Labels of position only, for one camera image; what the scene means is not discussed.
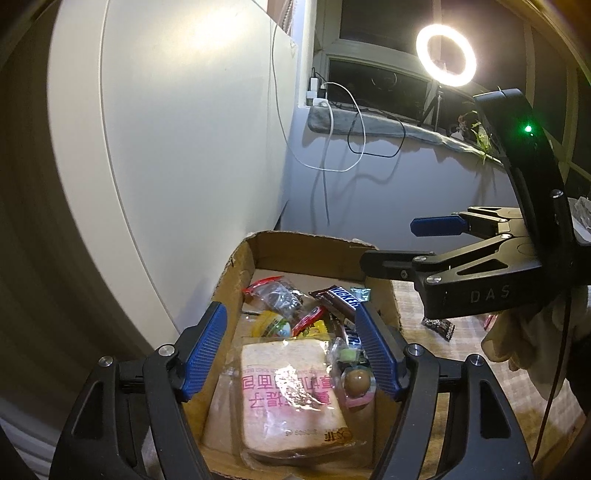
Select cardboard box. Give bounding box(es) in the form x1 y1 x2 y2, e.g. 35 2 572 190
185 230 403 480

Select brown chocolate bar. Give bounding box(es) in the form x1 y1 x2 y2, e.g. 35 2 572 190
308 285 362 324

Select yellow jelly cup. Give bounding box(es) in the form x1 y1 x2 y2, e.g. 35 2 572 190
250 311 295 341

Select white wardrobe panel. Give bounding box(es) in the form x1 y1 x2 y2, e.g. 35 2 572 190
46 0 315 358

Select black light tripod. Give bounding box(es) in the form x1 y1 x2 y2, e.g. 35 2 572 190
418 85 447 128

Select green candy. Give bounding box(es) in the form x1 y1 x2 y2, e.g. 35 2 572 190
327 338 366 366

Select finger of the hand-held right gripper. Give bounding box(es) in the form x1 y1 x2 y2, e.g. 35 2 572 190
360 235 542 283
410 205 528 239

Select mini chocolate bar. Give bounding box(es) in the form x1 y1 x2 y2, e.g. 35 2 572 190
344 323 366 357

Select plaid cloth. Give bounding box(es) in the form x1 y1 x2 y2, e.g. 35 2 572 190
392 277 583 480

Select person's right hand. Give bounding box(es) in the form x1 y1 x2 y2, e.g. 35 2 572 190
480 286 591 376

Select window frame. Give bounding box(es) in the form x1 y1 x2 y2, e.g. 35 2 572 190
314 0 527 139

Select sliced bread packet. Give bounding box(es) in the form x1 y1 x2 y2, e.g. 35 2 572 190
239 339 357 459

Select grey windowsill cloth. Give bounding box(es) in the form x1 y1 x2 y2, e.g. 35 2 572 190
307 104 514 168

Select black cable loop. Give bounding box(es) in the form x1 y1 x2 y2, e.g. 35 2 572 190
348 110 408 158

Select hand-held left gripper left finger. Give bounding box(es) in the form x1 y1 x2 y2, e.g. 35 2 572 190
48 301 229 480

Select green potted plant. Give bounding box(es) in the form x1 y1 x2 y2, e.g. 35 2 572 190
457 108 496 165

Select black snack packet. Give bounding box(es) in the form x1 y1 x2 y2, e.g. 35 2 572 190
421 318 456 341

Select white power adapter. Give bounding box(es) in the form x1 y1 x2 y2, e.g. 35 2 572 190
305 76 330 108

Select brown egg packet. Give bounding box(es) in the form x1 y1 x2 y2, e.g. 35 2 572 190
341 366 376 410

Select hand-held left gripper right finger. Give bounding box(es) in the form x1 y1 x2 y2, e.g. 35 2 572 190
355 301 536 480

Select white charging cable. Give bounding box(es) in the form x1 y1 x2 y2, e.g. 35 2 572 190
265 18 369 228

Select red snack sachet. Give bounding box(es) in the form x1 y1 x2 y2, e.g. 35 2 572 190
291 306 327 336

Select ring light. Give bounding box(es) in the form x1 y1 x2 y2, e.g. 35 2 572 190
416 24 477 86

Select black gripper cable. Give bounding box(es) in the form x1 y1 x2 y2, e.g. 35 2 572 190
530 286 573 463

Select clear bag of dark snack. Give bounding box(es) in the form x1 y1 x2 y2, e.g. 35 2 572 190
244 275 306 318

